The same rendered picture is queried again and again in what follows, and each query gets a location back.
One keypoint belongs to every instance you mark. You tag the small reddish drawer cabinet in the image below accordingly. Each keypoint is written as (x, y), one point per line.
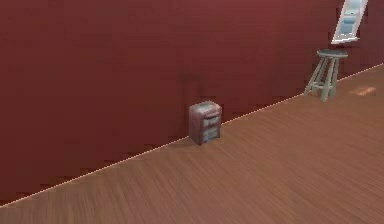
(205, 122)

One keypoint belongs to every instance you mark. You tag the grey wooden stool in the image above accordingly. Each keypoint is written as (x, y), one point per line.
(328, 74)

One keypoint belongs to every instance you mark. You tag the white framed window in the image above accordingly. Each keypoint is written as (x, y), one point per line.
(349, 20)

